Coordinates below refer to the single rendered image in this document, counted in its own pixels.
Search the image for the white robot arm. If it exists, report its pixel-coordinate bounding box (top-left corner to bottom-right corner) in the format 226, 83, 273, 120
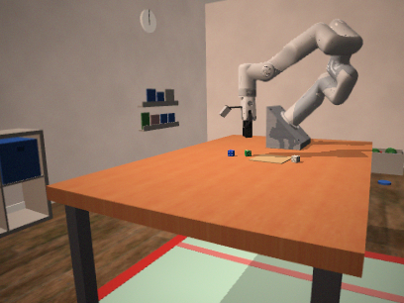
239, 19, 363, 130

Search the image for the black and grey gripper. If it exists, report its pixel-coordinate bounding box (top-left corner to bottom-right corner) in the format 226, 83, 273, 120
239, 96, 256, 138

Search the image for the white die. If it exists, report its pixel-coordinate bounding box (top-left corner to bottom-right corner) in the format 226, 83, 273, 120
291, 155, 300, 162

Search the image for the tan mat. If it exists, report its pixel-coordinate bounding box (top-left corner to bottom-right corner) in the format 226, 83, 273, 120
249, 154, 291, 164

